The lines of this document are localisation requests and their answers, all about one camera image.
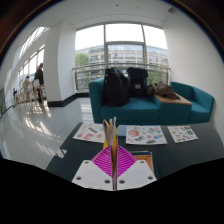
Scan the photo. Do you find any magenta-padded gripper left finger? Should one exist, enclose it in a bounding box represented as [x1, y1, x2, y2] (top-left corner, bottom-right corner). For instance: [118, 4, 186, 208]
[71, 145, 114, 192]

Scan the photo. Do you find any group of wooden chairs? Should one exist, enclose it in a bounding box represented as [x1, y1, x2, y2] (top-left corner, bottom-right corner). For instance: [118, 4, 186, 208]
[14, 83, 46, 106]

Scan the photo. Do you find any brown jacket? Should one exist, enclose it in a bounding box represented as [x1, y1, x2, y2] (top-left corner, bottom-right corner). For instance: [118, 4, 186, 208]
[146, 81, 181, 100]

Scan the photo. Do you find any printed sticker sheet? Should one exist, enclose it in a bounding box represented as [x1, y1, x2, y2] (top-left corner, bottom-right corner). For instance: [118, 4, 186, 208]
[125, 124, 168, 146]
[167, 125, 199, 144]
[72, 122, 107, 144]

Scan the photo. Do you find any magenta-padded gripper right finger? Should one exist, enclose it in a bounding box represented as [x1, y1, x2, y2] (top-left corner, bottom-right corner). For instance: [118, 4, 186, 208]
[116, 144, 158, 192]

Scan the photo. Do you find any orange pink yellow printed towel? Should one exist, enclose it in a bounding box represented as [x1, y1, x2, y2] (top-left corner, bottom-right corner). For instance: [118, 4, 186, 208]
[102, 116, 155, 192]

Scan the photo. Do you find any teal armchair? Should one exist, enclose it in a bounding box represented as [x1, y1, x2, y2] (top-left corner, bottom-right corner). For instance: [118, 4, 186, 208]
[169, 81, 215, 125]

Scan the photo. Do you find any teal sofa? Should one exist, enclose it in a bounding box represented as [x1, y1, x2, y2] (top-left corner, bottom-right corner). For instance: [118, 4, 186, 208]
[88, 77, 163, 126]

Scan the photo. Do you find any metal window railing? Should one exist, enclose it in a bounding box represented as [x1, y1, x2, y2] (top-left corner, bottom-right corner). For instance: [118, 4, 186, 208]
[72, 62, 171, 93]

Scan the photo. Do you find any black backpack with label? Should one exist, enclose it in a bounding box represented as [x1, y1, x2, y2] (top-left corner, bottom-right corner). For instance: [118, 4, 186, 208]
[126, 67, 149, 99]

